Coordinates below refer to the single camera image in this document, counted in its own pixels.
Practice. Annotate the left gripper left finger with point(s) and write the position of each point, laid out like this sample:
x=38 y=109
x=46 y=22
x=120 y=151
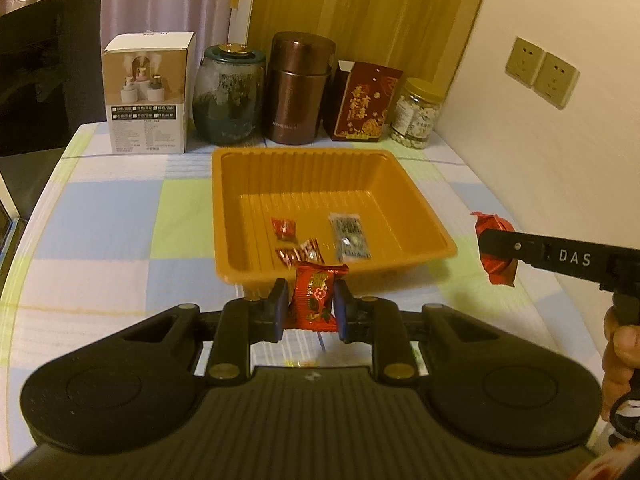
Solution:
x=240 y=324

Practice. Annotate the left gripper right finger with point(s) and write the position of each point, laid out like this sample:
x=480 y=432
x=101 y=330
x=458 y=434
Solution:
x=378 y=323

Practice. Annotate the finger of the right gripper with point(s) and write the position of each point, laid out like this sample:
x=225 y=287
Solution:
x=519 y=246

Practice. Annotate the red square snack packet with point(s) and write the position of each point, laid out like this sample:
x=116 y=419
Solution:
x=500 y=271

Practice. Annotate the clear black snack packet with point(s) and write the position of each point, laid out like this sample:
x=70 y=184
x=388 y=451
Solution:
x=351 y=243

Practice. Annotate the dark red patterned candy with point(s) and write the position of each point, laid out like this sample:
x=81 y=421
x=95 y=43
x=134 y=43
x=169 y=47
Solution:
x=308 y=251

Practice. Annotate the person's right hand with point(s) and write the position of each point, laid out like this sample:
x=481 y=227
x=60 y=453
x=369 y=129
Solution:
x=621 y=358

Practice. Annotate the orange plastic tray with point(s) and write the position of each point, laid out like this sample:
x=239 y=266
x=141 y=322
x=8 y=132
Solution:
x=254 y=186

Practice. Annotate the checkered tablecloth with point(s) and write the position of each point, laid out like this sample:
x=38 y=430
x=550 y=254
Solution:
x=114 y=239

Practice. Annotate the clear jar of nuts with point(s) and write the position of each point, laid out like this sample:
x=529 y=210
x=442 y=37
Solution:
x=416 y=112

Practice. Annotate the green glass tea jar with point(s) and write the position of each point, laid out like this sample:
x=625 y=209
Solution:
x=228 y=93

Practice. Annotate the red gift box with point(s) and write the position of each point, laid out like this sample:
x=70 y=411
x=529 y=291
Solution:
x=359 y=100

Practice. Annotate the blue milk carton box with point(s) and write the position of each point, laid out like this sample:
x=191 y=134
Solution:
x=11 y=231

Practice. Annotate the white humidifier box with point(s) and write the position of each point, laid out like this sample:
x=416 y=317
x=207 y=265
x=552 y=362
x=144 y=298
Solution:
x=147 y=82

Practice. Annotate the brown metal canister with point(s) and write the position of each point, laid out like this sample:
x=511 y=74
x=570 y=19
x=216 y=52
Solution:
x=298 y=71

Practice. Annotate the black chair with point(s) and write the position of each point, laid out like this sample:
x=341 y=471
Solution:
x=51 y=83

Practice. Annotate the wall socket pair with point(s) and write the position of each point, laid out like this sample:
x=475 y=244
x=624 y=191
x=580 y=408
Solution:
x=548 y=75

